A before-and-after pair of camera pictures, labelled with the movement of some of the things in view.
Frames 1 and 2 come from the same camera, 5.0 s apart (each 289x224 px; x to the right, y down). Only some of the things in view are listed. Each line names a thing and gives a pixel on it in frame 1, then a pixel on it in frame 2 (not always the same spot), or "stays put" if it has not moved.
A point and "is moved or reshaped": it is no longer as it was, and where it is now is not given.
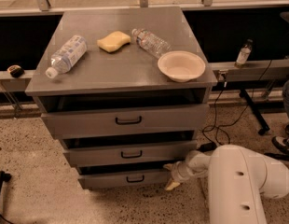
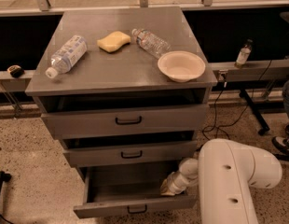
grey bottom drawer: x=104 y=177 is moved or reshaped
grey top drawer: x=129 y=121 stays put
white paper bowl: x=181 y=65 stays put
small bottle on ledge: x=243 y=55 stays put
